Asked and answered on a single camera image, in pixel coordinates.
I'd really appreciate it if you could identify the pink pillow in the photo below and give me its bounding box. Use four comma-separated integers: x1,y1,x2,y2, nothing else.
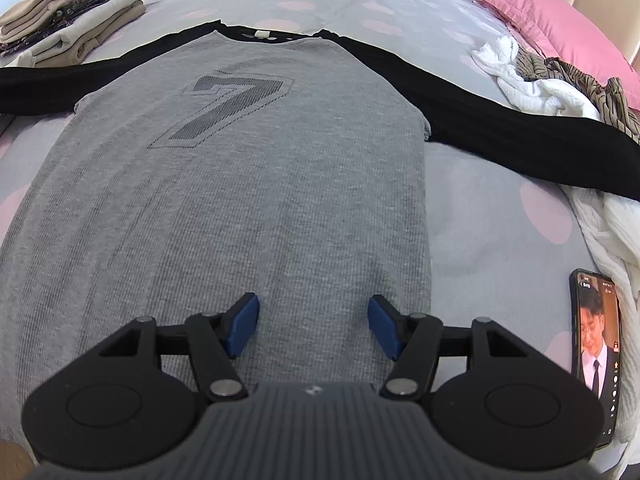
464,0,636,107

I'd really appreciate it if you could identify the cream folded garment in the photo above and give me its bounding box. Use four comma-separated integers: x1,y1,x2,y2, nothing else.
29,0,147,57

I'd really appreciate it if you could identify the white crinkled garment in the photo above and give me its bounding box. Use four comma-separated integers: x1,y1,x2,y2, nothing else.
471,37,640,442

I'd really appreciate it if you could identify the brown striped garment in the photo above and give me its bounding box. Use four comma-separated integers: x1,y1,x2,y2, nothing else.
514,50,640,144

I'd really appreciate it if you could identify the grey shirt with black sleeves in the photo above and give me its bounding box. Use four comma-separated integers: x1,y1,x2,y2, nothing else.
0,19,640,403

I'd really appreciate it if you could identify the black smartphone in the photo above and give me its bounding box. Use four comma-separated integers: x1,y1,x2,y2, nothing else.
569,268,624,449

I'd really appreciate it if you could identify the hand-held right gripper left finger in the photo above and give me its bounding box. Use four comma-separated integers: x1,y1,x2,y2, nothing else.
92,293,261,402

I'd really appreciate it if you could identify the dark floral folded garment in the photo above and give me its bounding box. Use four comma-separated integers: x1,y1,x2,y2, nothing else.
0,0,122,57

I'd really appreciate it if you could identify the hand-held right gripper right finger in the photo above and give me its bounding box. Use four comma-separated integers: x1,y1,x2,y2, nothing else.
367,295,540,402

